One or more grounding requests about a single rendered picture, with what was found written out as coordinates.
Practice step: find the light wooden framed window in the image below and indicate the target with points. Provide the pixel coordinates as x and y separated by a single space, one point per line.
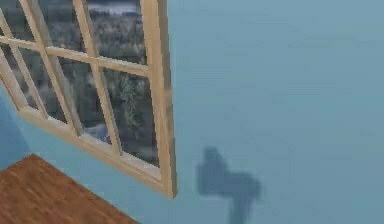
159 100

